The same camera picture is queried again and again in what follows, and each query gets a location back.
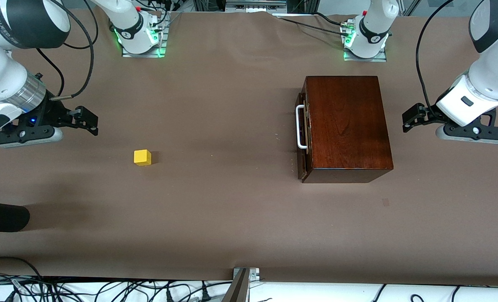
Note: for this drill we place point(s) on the wooden drawer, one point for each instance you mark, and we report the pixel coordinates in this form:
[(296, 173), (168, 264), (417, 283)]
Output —
[(304, 96)]

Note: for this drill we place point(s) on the yellow block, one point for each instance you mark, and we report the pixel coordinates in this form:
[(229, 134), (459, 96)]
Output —
[(142, 157)]

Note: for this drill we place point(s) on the right arm aluminium base plate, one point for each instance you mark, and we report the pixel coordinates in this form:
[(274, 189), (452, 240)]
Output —
[(148, 54)]

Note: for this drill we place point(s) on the dark brown wooden cabinet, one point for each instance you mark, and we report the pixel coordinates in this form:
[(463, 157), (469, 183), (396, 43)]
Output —
[(349, 126)]

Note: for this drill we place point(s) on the grey metal post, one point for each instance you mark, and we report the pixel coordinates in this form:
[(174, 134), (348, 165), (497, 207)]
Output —
[(237, 291)]

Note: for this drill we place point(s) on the grey electronics box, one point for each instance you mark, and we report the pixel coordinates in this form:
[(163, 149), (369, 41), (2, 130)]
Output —
[(253, 6)]

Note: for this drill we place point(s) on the black cylindrical object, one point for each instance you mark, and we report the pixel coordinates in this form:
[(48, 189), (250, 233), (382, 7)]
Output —
[(1, 216)]

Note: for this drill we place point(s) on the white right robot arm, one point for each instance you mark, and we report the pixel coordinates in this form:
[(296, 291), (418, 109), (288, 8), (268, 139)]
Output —
[(1, 71)]

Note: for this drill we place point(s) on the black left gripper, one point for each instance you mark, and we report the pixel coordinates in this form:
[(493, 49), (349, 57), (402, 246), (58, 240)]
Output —
[(426, 114)]

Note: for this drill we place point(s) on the silver corner bracket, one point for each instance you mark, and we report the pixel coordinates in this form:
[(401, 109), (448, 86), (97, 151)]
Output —
[(254, 274)]

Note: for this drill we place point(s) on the paper table cover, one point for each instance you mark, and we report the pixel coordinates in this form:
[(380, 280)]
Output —
[(232, 105)]

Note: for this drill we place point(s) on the left arm aluminium base plate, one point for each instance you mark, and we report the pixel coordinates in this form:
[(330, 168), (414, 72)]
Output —
[(366, 59)]

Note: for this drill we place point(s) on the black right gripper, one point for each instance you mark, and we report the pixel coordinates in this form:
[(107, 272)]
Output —
[(53, 114)]

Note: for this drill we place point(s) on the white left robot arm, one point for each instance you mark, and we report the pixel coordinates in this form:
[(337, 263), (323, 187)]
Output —
[(492, 71)]

